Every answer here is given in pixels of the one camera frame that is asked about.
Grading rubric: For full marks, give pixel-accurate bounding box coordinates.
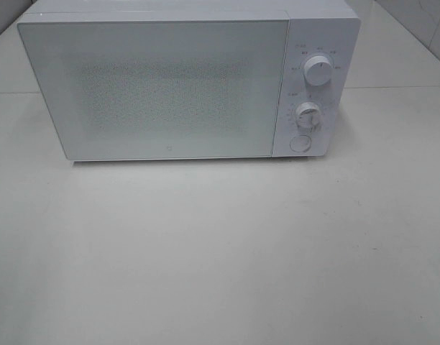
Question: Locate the upper white power knob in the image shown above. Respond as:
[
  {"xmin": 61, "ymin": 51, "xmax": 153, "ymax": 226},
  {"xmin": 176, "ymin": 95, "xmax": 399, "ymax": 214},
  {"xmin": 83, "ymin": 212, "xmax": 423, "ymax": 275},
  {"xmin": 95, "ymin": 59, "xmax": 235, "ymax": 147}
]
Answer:
[{"xmin": 303, "ymin": 54, "xmax": 334, "ymax": 86}]

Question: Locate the white microwave door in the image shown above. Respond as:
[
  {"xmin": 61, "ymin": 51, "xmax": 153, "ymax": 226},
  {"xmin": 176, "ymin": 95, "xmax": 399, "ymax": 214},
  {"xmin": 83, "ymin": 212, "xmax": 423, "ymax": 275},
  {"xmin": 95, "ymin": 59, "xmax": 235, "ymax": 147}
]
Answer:
[{"xmin": 18, "ymin": 20, "xmax": 288, "ymax": 161}]

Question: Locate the round white door button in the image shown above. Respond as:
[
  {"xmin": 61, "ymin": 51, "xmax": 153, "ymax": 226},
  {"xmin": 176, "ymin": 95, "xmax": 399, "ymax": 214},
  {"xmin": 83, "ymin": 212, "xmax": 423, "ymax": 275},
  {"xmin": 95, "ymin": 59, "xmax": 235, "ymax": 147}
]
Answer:
[{"xmin": 289, "ymin": 135, "xmax": 311, "ymax": 152}]

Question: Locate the white microwave oven body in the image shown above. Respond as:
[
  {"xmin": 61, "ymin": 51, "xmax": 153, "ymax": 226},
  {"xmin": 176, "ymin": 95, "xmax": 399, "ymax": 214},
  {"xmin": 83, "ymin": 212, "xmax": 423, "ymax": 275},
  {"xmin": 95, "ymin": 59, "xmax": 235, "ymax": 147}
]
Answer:
[{"xmin": 17, "ymin": 1, "xmax": 361, "ymax": 160}]

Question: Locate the white timer knob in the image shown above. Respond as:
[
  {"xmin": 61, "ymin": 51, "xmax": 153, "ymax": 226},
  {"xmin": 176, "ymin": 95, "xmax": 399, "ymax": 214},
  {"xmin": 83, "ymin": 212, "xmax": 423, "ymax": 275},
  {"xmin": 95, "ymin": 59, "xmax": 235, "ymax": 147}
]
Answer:
[{"xmin": 295, "ymin": 101, "xmax": 322, "ymax": 129}]

